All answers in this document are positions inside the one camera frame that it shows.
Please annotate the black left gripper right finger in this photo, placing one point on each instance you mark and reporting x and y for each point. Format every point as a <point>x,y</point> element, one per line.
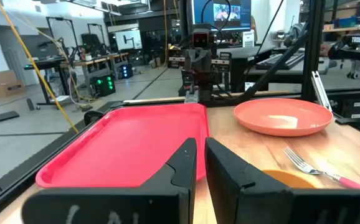
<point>245,199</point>

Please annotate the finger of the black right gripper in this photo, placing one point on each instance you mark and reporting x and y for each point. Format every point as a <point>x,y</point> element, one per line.
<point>192,60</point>
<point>207,60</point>

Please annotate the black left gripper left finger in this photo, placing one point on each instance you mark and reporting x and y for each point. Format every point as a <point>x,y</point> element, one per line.
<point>167,202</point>

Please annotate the orange plastic cup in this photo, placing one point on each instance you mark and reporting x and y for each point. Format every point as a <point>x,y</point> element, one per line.
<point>289,181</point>

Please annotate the salmon round plate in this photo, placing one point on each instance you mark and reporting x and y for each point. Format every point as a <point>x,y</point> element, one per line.
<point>282,119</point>

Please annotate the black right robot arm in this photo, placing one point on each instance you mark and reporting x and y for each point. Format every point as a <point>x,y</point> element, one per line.
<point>203,87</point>

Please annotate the red plastic tray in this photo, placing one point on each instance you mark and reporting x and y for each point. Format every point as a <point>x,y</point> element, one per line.
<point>121,146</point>

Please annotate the black desk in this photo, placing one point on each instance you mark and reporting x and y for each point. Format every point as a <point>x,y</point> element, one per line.
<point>242,56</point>

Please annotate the computer monitor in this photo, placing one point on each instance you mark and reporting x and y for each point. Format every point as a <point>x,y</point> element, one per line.
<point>205,15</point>

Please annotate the white screen panel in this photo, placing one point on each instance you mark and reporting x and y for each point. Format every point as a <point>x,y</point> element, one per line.
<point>128,40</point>

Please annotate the computer case with blue lights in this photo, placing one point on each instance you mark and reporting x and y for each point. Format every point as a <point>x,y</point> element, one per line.
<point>126,71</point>

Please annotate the computer case with green lights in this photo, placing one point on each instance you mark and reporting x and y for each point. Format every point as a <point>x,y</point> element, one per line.
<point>105,85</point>

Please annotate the wooden top workbench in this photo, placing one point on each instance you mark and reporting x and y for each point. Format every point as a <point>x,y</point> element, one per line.
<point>96,60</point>

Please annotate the black round object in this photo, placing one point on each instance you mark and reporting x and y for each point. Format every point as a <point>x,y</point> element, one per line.
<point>89,118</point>

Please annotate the flat black floor pad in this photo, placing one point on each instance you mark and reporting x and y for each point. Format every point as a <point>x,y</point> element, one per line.
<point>5,116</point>

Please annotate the cardboard box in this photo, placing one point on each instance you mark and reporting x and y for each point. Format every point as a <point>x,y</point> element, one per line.
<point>5,84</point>

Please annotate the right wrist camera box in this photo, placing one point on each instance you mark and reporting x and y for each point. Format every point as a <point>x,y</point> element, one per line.
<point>201,39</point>

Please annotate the silver metal bracket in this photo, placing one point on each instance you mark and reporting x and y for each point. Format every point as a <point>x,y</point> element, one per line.
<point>320,90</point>

